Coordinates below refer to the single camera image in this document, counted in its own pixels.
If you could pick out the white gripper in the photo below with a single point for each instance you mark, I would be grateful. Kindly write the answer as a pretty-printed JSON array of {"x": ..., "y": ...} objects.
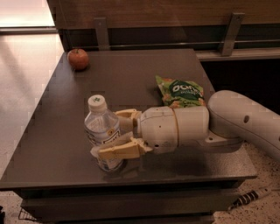
[{"x": 157, "y": 129}]

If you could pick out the clear plastic water bottle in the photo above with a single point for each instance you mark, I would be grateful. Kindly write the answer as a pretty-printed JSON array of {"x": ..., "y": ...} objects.
[{"x": 102, "y": 127}]

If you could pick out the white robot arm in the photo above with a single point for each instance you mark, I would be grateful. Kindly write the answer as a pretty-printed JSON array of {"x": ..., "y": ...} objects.
[{"x": 221, "y": 126}]

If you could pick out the red apple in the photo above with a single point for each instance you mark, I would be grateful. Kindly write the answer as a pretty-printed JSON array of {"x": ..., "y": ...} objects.
[{"x": 78, "y": 59}]

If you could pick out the green snack bag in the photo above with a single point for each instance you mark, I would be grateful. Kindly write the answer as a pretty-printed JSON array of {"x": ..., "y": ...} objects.
[{"x": 180, "y": 93}]

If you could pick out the grey table drawer unit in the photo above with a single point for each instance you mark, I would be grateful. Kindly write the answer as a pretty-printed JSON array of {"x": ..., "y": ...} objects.
[{"x": 132, "y": 201}]

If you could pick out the black wire rack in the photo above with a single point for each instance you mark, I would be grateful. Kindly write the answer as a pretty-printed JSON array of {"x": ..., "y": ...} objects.
[{"x": 25, "y": 216}]

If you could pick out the right metal bracket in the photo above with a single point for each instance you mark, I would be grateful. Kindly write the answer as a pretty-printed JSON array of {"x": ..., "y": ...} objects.
[{"x": 227, "y": 45}]

